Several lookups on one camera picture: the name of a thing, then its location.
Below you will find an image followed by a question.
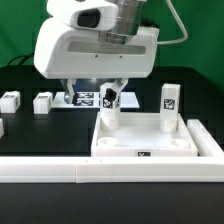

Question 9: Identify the white L-shaped obstacle fence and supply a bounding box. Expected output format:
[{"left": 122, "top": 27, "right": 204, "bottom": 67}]
[{"left": 0, "top": 119, "right": 224, "bottom": 183}]

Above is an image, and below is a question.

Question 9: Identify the white block at left edge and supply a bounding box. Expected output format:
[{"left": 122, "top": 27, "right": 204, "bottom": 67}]
[{"left": 0, "top": 118, "right": 4, "bottom": 139}]

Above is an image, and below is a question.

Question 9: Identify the black cable bundle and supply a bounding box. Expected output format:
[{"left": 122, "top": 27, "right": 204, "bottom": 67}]
[{"left": 7, "top": 53, "right": 36, "bottom": 66}]

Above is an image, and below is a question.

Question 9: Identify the white square table top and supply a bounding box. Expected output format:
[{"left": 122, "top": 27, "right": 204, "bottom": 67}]
[{"left": 91, "top": 112, "right": 198, "bottom": 157}]

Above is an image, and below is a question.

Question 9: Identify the white marker base plate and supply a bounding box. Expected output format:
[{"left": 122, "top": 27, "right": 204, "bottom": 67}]
[{"left": 52, "top": 92, "right": 139, "bottom": 108}]

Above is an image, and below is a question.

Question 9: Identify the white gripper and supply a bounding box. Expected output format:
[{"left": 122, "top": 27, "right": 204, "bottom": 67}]
[{"left": 34, "top": 0, "right": 159, "bottom": 104}]

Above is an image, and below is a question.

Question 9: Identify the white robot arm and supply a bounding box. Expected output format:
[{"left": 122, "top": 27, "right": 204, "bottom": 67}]
[{"left": 34, "top": 0, "right": 159, "bottom": 103}]

